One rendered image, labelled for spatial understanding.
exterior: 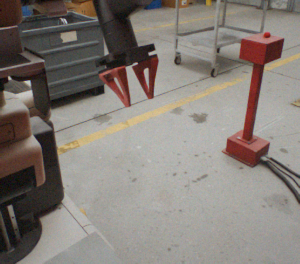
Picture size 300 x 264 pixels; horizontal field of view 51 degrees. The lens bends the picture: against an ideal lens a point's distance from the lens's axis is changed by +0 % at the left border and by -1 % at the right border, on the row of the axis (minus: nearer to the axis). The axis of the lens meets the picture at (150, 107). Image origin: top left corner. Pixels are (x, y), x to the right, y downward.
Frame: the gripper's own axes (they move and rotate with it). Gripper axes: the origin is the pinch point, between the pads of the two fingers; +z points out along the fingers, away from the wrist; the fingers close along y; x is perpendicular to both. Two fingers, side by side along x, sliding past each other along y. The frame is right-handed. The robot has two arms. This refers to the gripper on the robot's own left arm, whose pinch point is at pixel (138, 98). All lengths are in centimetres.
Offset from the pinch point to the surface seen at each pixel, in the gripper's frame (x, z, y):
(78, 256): -21.3, 10.4, -25.7
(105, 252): -22.2, 10.9, -23.6
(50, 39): 194, -55, 66
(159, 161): 119, 51, 81
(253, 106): 72, 33, 129
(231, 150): 94, 59, 122
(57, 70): 207, -32, 69
